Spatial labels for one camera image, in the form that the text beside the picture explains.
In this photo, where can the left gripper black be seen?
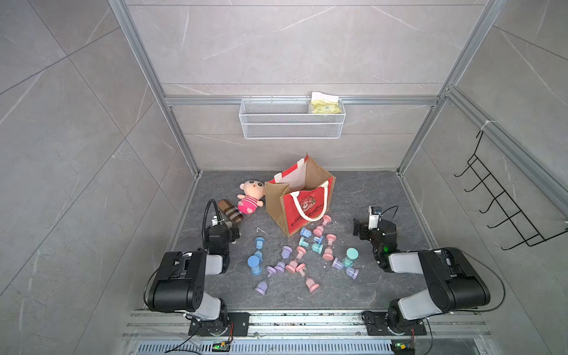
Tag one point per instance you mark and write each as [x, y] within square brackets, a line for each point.
[232, 231]

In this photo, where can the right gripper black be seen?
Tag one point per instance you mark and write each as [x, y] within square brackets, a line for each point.
[363, 229]

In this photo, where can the large green hourglass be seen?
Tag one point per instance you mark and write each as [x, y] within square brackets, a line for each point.
[351, 255]

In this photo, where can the purple hourglass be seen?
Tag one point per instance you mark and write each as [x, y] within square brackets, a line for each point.
[337, 264]
[262, 288]

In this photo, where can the green small hourglass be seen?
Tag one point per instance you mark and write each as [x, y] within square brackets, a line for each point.
[318, 248]

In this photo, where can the red canvas jute bag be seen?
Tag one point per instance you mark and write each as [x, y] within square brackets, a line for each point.
[299, 195]

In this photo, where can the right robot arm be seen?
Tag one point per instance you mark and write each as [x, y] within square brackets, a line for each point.
[452, 283]

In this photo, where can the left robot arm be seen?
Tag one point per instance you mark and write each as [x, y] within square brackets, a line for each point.
[178, 284]

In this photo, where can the blue hourglass left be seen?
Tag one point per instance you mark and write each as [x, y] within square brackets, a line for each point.
[259, 243]

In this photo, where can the large blue hourglass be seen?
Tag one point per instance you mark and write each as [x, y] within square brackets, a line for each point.
[254, 264]

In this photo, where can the pink 15 hourglass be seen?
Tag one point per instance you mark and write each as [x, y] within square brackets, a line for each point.
[328, 253]

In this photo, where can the blue small hourglass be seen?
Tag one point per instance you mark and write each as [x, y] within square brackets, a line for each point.
[305, 233]

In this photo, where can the pink hourglass front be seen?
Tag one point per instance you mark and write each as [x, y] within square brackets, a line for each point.
[312, 285]

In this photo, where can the plaid brown pouch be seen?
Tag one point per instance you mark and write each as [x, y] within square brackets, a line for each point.
[230, 211]

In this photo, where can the pink striped plush doll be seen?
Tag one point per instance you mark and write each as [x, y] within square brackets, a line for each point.
[251, 199]

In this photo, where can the yellow packet in basket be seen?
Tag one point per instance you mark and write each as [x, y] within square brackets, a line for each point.
[324, 104]

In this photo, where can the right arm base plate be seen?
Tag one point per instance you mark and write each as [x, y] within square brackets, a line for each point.
[384, 323]

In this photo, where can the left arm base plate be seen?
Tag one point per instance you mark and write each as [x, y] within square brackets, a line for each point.
[232, 323]

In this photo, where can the black wire hook rack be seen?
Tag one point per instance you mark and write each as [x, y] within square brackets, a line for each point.
[501, 199]

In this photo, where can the white wire mesh basket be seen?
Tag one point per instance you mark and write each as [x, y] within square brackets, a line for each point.
[264, 119]

